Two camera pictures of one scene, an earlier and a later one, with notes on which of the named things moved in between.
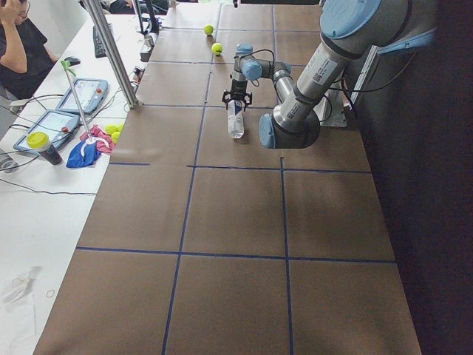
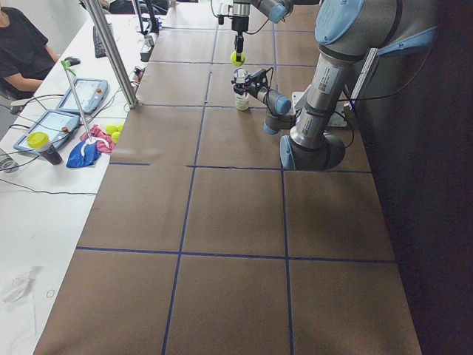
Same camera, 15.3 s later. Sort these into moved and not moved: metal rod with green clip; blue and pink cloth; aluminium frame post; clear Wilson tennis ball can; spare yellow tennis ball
Moved: clear Wilson tennis ball can
Not moved: blue and pink cloth; spare yellow tennis ball; aluminium frame post; metal rod with green clip
